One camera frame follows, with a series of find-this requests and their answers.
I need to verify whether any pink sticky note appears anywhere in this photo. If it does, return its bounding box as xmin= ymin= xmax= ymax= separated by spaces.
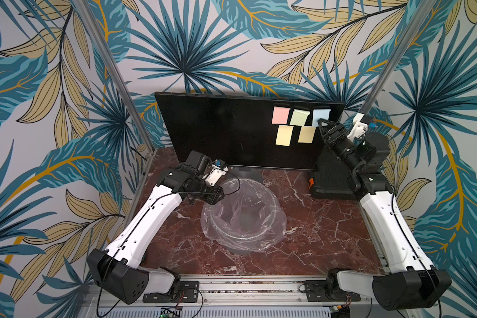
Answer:
xmin=272 ymin=107 xmax=290 ymax=125

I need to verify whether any blue sticky note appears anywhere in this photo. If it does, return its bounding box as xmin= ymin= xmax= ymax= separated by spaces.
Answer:
xmin=311 ymin=109 xmax=331 ymax=127

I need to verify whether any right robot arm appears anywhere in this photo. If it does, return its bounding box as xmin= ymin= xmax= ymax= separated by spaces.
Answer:
xmin=310 ymin=115 xmax=452 ymax=311

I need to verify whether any left aluminium frame post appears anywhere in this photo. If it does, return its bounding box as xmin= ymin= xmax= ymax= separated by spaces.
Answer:
xmin=74 ymin=0 xmax=155 ymax=156

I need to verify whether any bin with clear plastic bag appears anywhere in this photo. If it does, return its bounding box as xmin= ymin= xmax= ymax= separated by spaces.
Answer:
xmin=201 ymin=178 xmax=287 ymax=254

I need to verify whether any black flat monitor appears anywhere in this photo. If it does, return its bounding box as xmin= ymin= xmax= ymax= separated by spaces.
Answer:
xmin=155 ymin=92 xmax=345 ymax=170

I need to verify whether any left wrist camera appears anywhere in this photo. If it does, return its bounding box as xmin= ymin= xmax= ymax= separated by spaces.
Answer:
xmin=204 ymin=159 xmax=228 ymax=187

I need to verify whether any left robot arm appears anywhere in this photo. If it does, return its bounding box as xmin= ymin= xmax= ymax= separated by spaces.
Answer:
xmin=87 ymin=151 xmax=228 ymax=305

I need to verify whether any green sticky note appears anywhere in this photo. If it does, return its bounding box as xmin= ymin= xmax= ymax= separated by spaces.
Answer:
xmin=290 ymin=109 xmax=310 ymax=127

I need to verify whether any yellow sticky note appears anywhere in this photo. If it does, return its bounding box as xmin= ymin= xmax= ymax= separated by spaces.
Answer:
xmin=275 ymin=125 xmax=294 ymax=147
xmin=298 ymin=126 xmax=316 ymax=144

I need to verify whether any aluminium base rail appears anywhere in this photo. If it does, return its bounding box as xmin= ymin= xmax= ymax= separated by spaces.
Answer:
xmin=75 ymin=273 xmax=422 ymax=318

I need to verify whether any grey round monitor stand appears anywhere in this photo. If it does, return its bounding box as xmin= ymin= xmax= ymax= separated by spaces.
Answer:
xmin=224 ymin=167 xmax=263 ymax=191

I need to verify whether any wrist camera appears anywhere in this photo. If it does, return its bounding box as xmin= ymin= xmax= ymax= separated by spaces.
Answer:
xmin=204 ymin=159 xmax=228 ymax=187
xmin=347 ymin=113 xmax=373 ymax=142

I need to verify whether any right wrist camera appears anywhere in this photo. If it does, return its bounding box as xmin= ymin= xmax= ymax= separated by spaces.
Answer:
xmin=347 ymin=113 xmax=373 ymax=142

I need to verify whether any aluminium frame post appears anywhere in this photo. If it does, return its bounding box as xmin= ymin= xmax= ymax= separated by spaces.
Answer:
xmin=74 ymin=0 xmax=155 ymax=156
xmin=359 ymin=0 xmax=437 ymax=115

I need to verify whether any right aluminium frame post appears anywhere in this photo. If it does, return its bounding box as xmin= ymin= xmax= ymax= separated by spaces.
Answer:
xmin=359 ymin=0 xmax=437 ymax=115

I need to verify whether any black plastic tool case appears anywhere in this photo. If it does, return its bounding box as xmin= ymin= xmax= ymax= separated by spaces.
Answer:
xmin=308 ymin=146 xmax=367 ymax=200

